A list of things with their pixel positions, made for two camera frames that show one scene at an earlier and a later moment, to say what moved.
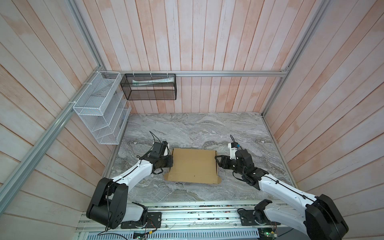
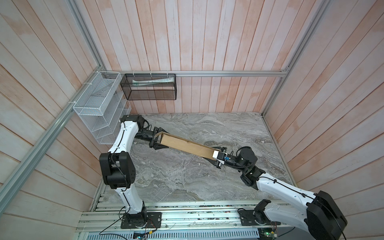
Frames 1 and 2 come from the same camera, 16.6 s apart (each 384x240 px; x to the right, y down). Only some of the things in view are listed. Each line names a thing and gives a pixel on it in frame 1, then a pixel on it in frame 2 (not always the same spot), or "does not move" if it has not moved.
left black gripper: x=169 y=163 → x=156 y=146
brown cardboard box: x=194 y=166 → x=187 y=146
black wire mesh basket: x=150 y=86 does not move
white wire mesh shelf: x=103 y=108 does not move
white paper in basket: x=140 y=82 does not move
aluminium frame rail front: x=214 y=216 does not move
